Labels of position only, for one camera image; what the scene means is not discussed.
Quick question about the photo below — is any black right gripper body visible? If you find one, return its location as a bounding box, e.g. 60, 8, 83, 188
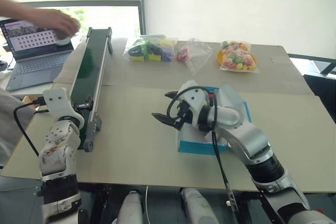
172, 100, 195, 131

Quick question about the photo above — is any black table underframe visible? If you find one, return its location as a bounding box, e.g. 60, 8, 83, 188
76, 181, 266, 224

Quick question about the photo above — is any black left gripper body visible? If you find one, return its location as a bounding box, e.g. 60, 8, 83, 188
71, 97, 95, 112

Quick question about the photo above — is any clear bag with red items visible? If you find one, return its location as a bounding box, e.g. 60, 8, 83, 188
175, 38, 213, 76

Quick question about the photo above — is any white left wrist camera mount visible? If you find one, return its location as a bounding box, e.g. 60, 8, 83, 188
42, 87, 86, 130

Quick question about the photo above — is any grey laptop computer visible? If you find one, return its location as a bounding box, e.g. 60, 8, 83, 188
0, 17, 76, 91

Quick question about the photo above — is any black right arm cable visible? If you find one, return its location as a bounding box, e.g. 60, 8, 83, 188
166, 87, 241, 221

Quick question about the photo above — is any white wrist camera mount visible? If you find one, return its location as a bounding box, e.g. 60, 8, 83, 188
177, 79, 212, 131
42, 87, 86, 130

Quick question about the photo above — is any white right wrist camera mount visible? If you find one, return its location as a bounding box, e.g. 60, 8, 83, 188
177, 79, 212, 131

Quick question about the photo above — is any blue cardboard shoebox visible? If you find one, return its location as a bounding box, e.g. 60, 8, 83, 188
177, 84, 254, 154

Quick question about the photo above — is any green conveyor belt unit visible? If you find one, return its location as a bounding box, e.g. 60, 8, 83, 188
69, 26, 114, 153

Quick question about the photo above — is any black metal frame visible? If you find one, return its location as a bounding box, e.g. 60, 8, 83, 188
287, 52, 336, 77

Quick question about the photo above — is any person's white garment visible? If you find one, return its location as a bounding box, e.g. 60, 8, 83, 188
0, 87, 36, 169

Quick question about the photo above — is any grey rounded shape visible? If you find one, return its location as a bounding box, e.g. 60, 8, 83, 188
117, 190, 144, 224
180, 187, 219, 224

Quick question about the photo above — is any bag of colourful candies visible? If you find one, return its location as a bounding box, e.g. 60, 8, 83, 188
216, 39, 260, 73

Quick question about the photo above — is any bag of coloured blocks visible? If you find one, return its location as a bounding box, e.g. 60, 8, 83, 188
122, 34, 180, 63

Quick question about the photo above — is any person's bare hand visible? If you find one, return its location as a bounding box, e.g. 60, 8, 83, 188
25, 8, 81, 39

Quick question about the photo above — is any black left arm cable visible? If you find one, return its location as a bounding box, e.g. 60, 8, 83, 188
13, 97, 50, 158

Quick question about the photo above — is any thin white cable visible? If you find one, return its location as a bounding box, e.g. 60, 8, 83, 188
144, 185, 151, 224

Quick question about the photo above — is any brown cardboard box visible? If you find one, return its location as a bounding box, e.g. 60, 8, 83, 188
22, 94, 40, 110

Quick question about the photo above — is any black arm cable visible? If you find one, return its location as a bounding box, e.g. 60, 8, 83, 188
13, 97, 50, 158
166, 87, 241, 221

